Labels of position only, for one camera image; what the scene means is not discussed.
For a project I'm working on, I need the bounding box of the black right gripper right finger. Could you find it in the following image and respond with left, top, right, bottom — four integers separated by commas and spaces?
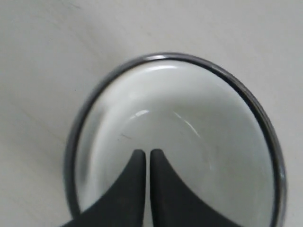
150, 149, 238, 227

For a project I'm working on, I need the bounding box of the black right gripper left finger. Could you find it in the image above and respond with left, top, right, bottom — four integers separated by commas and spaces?
64, 149, 145, 227

